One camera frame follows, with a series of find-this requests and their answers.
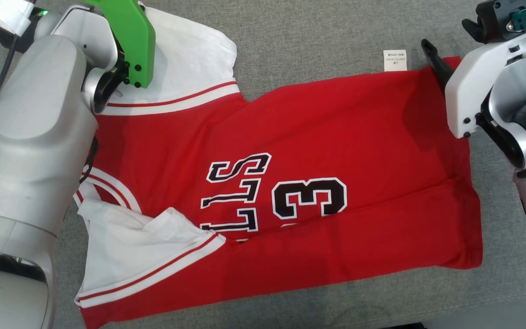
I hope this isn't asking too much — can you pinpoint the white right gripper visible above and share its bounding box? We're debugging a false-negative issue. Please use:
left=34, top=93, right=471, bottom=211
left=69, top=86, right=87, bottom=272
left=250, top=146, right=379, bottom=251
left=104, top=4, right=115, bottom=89
left=421, top=18, right=526, bottom=139

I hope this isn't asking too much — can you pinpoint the red jersey with white sleeves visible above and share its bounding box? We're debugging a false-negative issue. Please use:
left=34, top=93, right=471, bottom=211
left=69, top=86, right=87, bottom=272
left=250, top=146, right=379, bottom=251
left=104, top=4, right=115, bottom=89
left=74, top=5, right=484, bottom=329

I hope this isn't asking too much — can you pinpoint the translucent white cable tape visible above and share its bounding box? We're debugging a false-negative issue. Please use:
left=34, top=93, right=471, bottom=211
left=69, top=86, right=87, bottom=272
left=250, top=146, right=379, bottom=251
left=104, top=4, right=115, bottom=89
left=0, top=0, right=37, bottom=37

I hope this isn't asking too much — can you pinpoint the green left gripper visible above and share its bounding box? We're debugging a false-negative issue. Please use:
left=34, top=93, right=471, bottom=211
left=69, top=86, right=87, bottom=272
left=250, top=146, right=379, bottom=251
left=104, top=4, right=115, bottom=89
left=85, top=0, right=157, bottom=89

